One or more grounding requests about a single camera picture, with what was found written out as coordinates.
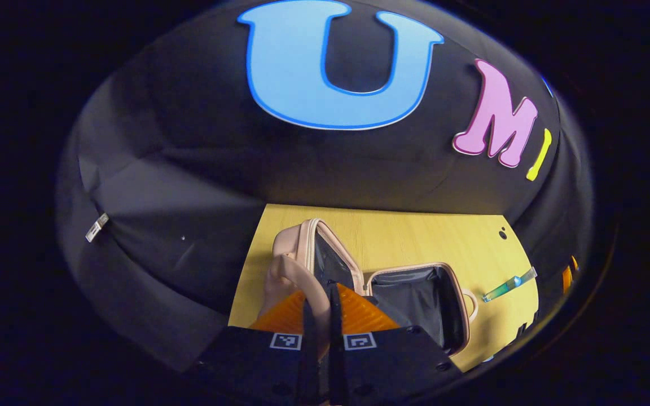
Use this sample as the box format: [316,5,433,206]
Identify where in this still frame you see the black backdrop cloth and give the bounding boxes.
[56,0,594,373]

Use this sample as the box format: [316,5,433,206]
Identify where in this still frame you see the beige plastic clip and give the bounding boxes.
[85,213,109,243]

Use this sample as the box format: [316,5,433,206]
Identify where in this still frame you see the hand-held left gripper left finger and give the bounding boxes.
[187,289,322,406]

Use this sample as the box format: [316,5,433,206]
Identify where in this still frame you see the green translucent tube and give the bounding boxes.
[482,267,538,303]

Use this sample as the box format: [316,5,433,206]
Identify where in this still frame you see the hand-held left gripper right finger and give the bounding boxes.
[327,282,465,406]

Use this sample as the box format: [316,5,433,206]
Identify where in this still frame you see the pink quilted suitcase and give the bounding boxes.
[257,218,479,357]

